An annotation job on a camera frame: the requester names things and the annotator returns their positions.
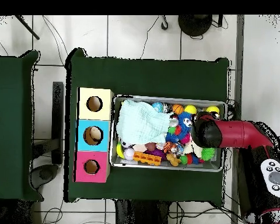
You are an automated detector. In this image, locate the black floor bar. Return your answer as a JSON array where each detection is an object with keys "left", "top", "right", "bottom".
[{"left": 51, "top": 81, "right": 64, "bottom": 164}]

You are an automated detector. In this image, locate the yellow ball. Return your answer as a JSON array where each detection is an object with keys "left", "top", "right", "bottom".
[
  {"left": 205, "top": 105, "right": 221, "bottom": 114},
  {"left": 183, "top": 104, "right": 197, "bottom": 115}
]

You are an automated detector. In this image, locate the grey rounded floor base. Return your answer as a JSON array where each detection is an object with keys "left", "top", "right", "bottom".
[{"left": 29, "top": 163, "right": 60, "bottom": 190}]

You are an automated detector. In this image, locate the black rod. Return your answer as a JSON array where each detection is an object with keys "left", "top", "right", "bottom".
[{"left": 14, "top": 15, "right": 41, "bottom": 40}]

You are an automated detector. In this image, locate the blue spiky toy with eyes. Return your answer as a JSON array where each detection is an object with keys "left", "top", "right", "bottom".
[{"left": 176, "top": 111, "right": 194, "bottom": 138}]

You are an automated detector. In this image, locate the large green spiky ball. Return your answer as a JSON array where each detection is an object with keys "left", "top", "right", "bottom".
[{"left": 201, "top": 147, "right": 216, "bottom": 162}]

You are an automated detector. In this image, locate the globe print ball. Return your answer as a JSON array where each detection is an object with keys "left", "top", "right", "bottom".
[{"left": 151, "top": 101, "right": 165, "bottom": 113}]

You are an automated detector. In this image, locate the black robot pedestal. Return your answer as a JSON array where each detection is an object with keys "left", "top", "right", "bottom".
[{"left": 115, "top": 199, "right": 172, "bottom": 224}]

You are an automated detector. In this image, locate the dark green cloth side table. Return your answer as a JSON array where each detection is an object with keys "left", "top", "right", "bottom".
[{"left": 0, "top": 50, "right": 44, "bottom": 202}]

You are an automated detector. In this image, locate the orange plastic tray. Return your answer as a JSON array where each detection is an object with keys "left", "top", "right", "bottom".
[{"left": 132, "top": 150, "right": 162, "bottom": 167}]

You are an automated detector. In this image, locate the dark green tablecloth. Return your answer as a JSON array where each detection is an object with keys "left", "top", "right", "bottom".
[{"left": 64, "top": 47, "right": 230, "bottom": 203}]

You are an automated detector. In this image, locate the silver mesh bin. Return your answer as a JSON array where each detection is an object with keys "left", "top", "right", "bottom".
[{"left": 109, "top": 94, "right": 228, "bottom": 173}]

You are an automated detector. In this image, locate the tiger plush toy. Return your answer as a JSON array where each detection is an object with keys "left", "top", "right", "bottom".
[{"left": 162, "top": 141, "right": 178, "bottom": 154}]

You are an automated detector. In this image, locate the cream muslin cloth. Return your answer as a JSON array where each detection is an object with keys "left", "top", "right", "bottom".
[{"left": 183, "top": 139, "right": 202, "bottom": 158}]

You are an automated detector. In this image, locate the wooden three-hole box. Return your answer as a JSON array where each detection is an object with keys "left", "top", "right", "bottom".
[{"left": 73, "top": 87, "right": 114, "bottom": 183}]

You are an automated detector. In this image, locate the small basketball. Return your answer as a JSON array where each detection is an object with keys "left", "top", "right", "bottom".
[{"left": 171, "top": 104, "right": 184, "bottom": 115}]

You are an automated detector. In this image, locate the mint muslin cloth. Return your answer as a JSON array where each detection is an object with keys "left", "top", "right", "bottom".
[{"left": 115, "top": 99, "right": 174, "bottom": 144}]

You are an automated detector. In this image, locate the black round lamp base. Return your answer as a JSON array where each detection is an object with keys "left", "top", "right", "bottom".
[{"left": 177, "top": 15, "right": 213, "bottom": 37}]

